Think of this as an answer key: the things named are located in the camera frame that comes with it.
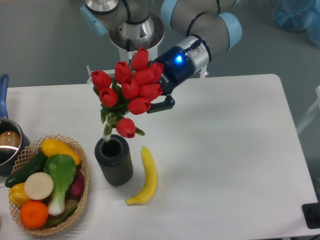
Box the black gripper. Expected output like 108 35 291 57
147 46 195 114

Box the red tulip bouquet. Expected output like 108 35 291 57
90 47 164 142

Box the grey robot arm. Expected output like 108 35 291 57
80 0 242 113

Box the dark grey ribbed vase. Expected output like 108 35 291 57
94 134 133 186

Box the yellow banana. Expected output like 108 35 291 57
125 146 158 206

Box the green bok choy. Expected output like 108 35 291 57
43 154 76 216

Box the purple sweet potato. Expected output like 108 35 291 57
68 169 85 197

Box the yellow squash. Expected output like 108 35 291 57
41 138 82 166

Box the green chili pepper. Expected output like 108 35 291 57
47 205 78 228

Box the woven wicker basket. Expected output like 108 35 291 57
9 134 89 236

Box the dark green cucumber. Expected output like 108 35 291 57
4 150 47 188

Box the blue plastic bag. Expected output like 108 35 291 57
272 0 320 47

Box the blue saucepan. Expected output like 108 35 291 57
0 74 30 176

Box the orange fruit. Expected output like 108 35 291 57
19 201 49 229

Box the yellow bell pepper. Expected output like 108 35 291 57
9 182 31 206

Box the black device at edge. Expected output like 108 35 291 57
301 202 320 229

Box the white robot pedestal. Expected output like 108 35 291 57
81 8 208 79

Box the white frame at right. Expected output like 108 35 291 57
295 86 320 135

